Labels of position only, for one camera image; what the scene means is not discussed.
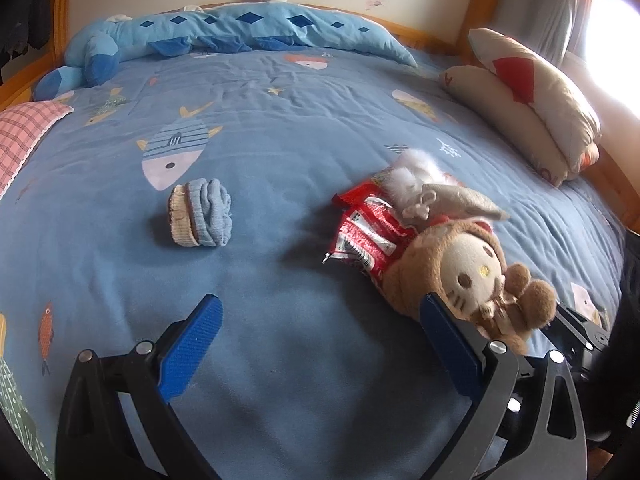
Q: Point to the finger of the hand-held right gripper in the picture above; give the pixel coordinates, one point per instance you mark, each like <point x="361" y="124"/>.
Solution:
<point x="580" y="327"/>

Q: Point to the grey curtain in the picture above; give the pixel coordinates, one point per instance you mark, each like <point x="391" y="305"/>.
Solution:
<point x="540" y="10"/>

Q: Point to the red snack wrapper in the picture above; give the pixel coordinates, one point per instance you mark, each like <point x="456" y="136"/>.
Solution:
<point x="370" y="232"/>

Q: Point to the pink plaid pillow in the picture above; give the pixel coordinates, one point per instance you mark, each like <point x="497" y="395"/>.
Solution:
<point x="20" y="135"/>

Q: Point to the brown cat plush toy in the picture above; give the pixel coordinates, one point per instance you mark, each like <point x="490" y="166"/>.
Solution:
<point x="465" y="265"/>

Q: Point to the blue fish-print bed blanket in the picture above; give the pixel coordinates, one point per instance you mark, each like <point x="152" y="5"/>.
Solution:
<point x="280" y="310"/>

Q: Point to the blue plush crocodile toy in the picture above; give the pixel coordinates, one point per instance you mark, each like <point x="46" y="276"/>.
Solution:
<point x="280" y="25"/>

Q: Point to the grey cloth pouch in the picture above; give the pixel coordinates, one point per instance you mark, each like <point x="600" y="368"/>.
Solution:
<point x="465" y="200"/>

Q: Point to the rolled blue sock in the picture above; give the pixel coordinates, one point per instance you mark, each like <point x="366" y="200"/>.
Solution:
<point x="205" y="212"/>

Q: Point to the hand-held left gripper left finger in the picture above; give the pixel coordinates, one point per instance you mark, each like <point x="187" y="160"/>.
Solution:
<point x="192" y="345"/>

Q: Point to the plain beige pillow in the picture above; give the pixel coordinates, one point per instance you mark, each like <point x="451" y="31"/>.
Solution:
<point x="500" y="115"/>

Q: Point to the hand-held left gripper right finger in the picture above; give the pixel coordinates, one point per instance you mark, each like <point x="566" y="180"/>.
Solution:
<point x="450" y="350"/>

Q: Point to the dark hanging jacket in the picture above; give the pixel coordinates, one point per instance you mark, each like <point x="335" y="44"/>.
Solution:
<point x="30" y="10"/>

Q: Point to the bright window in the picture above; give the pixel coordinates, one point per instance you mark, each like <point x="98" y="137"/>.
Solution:
<point x="610" y="50"/>

